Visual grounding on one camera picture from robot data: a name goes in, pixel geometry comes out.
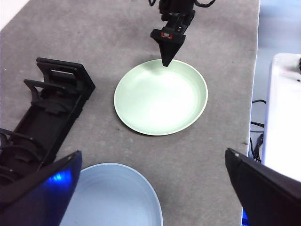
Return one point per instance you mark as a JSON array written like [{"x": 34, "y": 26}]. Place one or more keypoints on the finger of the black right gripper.
[{"x": 168, "y": 51}]

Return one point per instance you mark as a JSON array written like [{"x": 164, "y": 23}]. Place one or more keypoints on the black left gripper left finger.
[{"x": 35, "y": 207}]

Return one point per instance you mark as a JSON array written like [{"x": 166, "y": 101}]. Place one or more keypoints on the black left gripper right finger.
[{"x": 270, "y": 200}]

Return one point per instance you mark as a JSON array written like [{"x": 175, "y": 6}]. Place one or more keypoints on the green plate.
[{"x": 160, "y": 101}]

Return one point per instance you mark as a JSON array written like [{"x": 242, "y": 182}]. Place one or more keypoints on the blue plate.
[{"x": 113, "y": 197}]

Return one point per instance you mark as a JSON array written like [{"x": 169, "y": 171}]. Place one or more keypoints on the black plate rack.
[{"x": 47, "y": 122}]

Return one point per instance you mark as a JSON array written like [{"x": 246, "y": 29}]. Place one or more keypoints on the blue lit panel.
[{"x": 245, "y": 219}]

